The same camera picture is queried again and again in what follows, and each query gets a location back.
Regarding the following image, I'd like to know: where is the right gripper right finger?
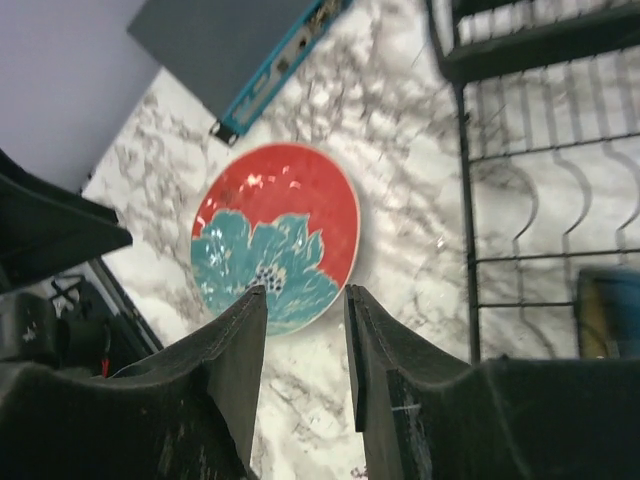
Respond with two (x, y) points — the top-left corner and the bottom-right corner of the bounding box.
(344, 285), (639, 479)

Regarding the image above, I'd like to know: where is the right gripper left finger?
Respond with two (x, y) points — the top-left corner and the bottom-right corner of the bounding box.
(1, 287), (267, 479)

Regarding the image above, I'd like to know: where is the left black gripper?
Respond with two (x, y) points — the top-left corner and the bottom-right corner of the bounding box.
(1, 154), (162, 377)

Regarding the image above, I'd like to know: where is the red plate teal flower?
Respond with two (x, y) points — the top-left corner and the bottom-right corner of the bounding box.
(190, 143), (361, 336)

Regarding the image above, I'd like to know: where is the black wire dish rack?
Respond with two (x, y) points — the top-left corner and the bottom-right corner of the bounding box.
(426, 1), (639, 361)

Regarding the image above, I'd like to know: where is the dark bowl beige inside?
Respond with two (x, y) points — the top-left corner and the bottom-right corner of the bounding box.
(574, 266), (639, 359)

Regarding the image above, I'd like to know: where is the dark grey flat box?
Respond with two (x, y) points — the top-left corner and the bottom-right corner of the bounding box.
(128, 0), (350, 145)

